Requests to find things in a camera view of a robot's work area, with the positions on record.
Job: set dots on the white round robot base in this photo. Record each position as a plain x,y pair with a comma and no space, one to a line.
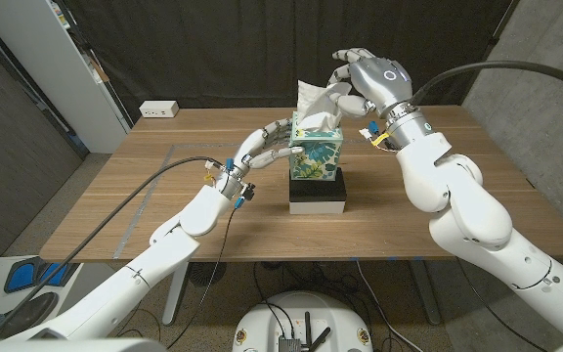
262,318

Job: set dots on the black slanted antenna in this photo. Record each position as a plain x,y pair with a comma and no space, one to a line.
323,336

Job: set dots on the black radio module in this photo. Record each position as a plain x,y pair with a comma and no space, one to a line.
289,344

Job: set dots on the blue and black foot pedal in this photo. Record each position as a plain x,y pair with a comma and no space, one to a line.
56,275
20,277

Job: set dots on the white power strip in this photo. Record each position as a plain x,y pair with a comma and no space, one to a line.
158,109

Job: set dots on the black and white tray block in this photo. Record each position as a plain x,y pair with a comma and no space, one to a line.
318,195

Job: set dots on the white robot torso edge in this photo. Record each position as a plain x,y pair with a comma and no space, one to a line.
66,346

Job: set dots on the grey table leg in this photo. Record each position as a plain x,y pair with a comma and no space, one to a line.
428,303

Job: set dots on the white table leg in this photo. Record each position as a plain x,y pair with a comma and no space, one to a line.
171,308

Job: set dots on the teal floral tissue box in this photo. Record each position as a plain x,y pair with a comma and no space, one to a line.
318,159

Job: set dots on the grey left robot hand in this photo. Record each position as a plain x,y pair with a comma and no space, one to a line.
254,146

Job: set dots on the black round ribbed disc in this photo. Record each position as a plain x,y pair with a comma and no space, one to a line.
193,271

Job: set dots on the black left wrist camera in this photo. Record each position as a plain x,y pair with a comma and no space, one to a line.
248,190

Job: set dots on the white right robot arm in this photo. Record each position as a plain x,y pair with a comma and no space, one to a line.
467,210

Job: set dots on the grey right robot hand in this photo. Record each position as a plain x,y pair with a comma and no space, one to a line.
384,83

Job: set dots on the black upright antenna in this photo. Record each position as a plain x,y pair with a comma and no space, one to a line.
307,327

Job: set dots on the black backdrop curtain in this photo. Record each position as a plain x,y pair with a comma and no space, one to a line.
213,49

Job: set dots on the white cabinet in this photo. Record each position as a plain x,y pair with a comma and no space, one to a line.
52,63

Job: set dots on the grey tape strip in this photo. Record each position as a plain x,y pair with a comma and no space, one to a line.
129,230

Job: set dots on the black shoe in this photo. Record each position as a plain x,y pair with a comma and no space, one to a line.
34,310

